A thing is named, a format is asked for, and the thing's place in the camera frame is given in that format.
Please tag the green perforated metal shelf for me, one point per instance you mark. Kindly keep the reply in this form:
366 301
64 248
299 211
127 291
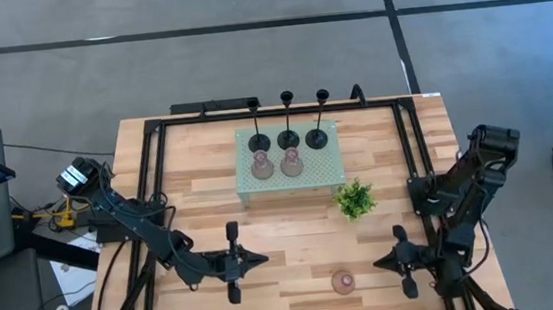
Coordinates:
318 171

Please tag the yellow clamp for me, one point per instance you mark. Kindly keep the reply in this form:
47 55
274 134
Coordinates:
66 219

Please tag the black bar-shaped device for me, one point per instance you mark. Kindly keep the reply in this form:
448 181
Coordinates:
212 105

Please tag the green plant in white pot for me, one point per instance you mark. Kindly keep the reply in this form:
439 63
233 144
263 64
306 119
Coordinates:
355 199

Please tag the pink ribbed glass candle holder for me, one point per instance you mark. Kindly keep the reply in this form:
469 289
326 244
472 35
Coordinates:
262 167
291 164
343 282

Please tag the white paper sheet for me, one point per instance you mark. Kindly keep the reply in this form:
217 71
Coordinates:
74 283

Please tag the black aluminium table frame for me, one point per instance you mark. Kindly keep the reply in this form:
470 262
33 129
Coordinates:
193 119

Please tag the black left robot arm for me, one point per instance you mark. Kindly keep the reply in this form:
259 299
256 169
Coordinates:
132 223

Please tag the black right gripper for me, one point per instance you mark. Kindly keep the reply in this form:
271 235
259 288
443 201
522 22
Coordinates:
416 260

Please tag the black hook-shaped clamp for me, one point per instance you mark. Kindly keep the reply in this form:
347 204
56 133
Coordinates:
357 92

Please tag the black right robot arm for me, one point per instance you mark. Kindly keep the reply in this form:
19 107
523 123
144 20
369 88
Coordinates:
465 193

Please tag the tall black candlestick holder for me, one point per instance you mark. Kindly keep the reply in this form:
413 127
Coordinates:
288 139
259 143
316 139

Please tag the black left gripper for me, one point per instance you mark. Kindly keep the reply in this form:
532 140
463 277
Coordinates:
216 266

